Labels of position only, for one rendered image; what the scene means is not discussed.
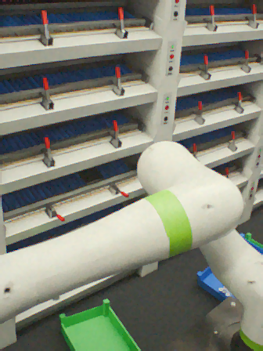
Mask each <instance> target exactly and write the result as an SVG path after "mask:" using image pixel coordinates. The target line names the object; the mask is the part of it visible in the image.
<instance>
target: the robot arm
mask: <svg viewBox="0 0 263 351"><path fill-rule="evenodd" d="M137 175H138V179H139V182H140V184H141V186H142V188H143V189H144V190H145V191H146V192H147V193H148V194H149V195H151V196H149V197H146V198H143V199H142V200H140V201H136V202H135V203H133V204H130V205H129V206H127V207H125V208H122V209H121V210H118V211H116V212H113V213H111V214H109V215H108V216H107V217H104V218H102V219H100V220H98V221H95V222H93V223H89V224H88V225H86V226H83V227H80V228H78V229H76V230H73V231H70V232H68V233H65V234H63V235H60V236H58V237H54V238H52V239H50V240H47V241H43V242H41V243H39V244H32V245H30V246H27V247H25V248H21V249H19V250H18V251H13V252H10V253H7V254H4V255H0V324H3V323H4V322H6V321H7V320H9V319H11V318H13V317H15V316H16V315H17V316H18V315H19V314H21V313H23V312H25V311H27V310H29V309H31V308H33V307H34V306H36V305H38V304H40V303H43V302H46V301H50V300H52V299H54V298H57V297H59V296H61V295H64V294H66V293H67V292H70V291H73V290H75V289H77V288H80V287H82V286H85V285H86V284H90V283H92V282H95V281H97V280H102V279H105V278H107V277H111V276H113V275H117V274H119V273H123V272H125V271H128V270H133V269H135V268H138V267H141V266H145V265H149V264H152V263H155V262H157V261H160V260H163V259H168V258H169V257H172V256H174V255H178V254H181V253H183V252H186V251H190V250H193V249H194V248H199V249H200V251H201V252H202V254H203V255H204V258H205V259H206V260H207V263H208V265H209V267H210V268H211V271H212V273H213V274H214V275H215V278H216V279H217V280H218V281H219V282H220V283H221V284H222V285H223V286H224V287H225V288H227V289H228V290H229V291H230V292H231V294H232V295H233V296H234V297H235V298H236V299H237V300H238V301H239V302H240V303H241V304H242V305H243V314H242V315H241V318H240V329H239V330H238V331H236V332H235V333H234V334H233V336H232V338H231V342H230V351H263V256H262V254H260V253H259V252H258V251H257V250H255V249H254V248H253V247H252V246H251V245H249V244H248V243H247V242H246V241H245V240H244V239H243V238H242V237H241V236H240V235H239V234H238V233H237V232H236V230H235V228H236V227H237V225H238V224H239V222H240V220H241V217H242V214H243V197H242V195H241V193H240V190H239V188H238V187H237V186H236V184H235V183H234V182H233V181H231V180H230V179H228V178H226V177H224V176H223V175H220V174H219V173H217V172H215V171H212V170H210V169H209V168H207V167H205V166H204V165H202V164H201V163H200V162H199V161H198V160H196V159H195V157H194V156H193V155H192V154H191V153H190V152H189V151H188V150H187V149H186V148H185V147H184V146H182V145H180V144H178V143H173V142H168V141H164V142H159V143H155V144H153V145H152V146H150V147H148V148H147V149H146V150H144V151H143V153H142V155H141V156H140V158H139V162H138V166H137Z"/></svg>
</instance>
